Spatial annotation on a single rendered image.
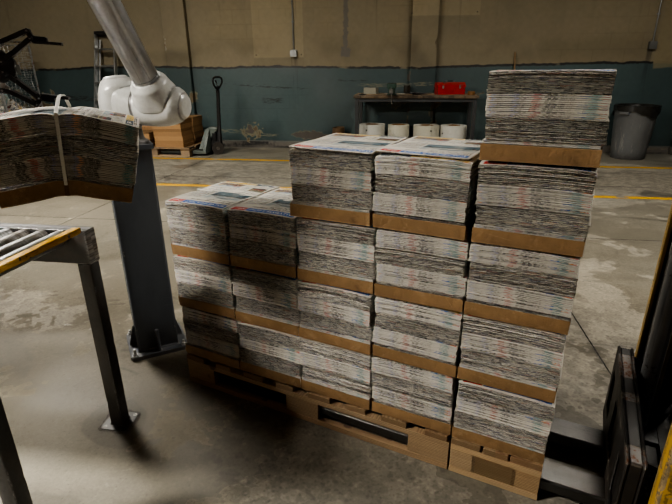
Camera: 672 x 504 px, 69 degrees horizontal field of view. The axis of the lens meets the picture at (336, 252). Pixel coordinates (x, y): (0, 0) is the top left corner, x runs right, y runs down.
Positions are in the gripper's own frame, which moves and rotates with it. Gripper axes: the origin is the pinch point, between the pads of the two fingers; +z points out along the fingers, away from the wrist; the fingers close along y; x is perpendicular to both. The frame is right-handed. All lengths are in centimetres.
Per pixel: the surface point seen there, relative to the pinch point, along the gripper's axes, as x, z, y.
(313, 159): 15, 71, 21
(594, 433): 59, 167, 109
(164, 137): -642, 9, 116
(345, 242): 23, 81, 46
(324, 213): 18, 74, 38
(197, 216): -19, 36, 50
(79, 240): -8, -2, 54
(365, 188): 27, 84, 28
